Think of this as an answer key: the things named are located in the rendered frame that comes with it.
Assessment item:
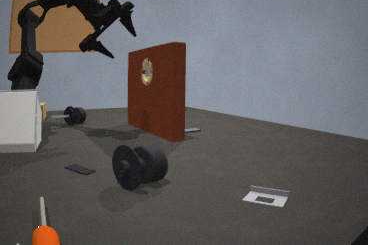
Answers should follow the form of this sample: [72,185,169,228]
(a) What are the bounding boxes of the orange-handled screwdriver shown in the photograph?
[32,197,60,245]

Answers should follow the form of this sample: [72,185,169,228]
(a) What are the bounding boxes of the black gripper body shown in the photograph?
[79,1,135,53]

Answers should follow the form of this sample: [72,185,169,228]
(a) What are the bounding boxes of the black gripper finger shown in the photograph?
[119,10,137,37]
[88,40,115,59]

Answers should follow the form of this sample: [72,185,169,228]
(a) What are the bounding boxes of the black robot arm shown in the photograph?
[7,0,121,90]

